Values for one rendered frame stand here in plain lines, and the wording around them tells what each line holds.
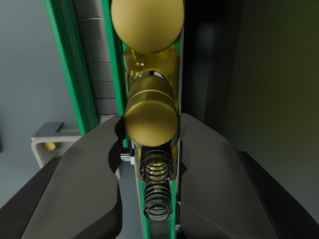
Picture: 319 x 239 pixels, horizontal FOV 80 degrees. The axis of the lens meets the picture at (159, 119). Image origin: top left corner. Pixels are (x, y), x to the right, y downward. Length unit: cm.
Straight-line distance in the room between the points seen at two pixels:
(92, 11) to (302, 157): 36
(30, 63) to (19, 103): 13
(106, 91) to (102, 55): 7
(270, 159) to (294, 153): 4
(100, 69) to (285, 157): 34
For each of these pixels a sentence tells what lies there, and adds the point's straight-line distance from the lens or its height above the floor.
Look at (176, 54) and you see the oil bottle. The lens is 19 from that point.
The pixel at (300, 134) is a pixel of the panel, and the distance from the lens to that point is 19.
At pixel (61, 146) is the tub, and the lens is 69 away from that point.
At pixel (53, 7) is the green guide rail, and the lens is 32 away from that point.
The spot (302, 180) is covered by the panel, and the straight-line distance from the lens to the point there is 20.
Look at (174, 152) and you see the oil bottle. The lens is 24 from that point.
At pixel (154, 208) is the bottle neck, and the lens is 23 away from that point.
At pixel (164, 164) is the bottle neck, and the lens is 18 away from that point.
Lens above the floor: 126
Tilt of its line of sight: 60 degrees down
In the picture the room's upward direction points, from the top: 176 degrees clockwise
